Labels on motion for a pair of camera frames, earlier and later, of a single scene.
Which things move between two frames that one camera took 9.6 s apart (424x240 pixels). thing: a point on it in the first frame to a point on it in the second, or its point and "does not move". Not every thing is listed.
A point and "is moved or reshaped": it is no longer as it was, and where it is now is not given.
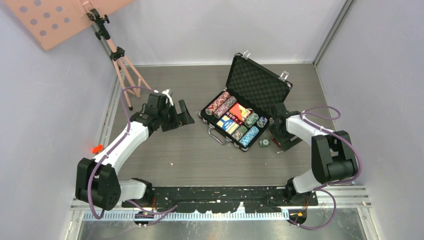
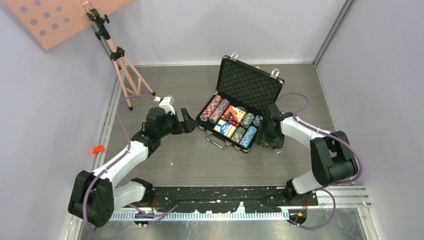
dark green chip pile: [264, 142] does not move
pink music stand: [51, 21] does not move
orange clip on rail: [97, 149] does not move
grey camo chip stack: [239, 133] does not move
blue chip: [262, 121] is moved or reshaped
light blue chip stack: [252, 133] does not move
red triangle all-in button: [278, 144] is moved or reshaped
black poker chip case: [240, 114] is moved or reshaped
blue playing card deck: [227, 125] is moved or reshaped
